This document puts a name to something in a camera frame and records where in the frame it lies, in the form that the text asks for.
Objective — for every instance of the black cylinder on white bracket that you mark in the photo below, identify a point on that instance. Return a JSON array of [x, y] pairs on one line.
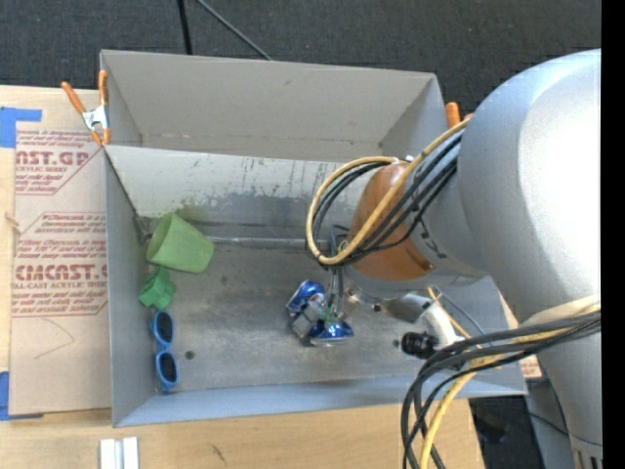
[[421, 344]]

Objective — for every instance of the green cup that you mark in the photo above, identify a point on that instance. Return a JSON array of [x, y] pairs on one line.
[[179, 245]]

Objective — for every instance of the blue sunglasses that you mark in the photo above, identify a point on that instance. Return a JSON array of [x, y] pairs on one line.
[[165, 365]]

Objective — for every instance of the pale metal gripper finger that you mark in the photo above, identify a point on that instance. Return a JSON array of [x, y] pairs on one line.
[[314, 310], [302, 328]]

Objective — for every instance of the grey metal bin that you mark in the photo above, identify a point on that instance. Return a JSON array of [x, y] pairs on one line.
[[244, 320]]

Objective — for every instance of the green toy block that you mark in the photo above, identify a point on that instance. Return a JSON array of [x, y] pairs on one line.
[[157, 290]]

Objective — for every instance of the brown cardboard board red print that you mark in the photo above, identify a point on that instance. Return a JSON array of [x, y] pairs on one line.
[[58, 340]]

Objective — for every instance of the shiny blue can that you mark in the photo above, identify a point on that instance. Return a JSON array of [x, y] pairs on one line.
[[336, 333]]

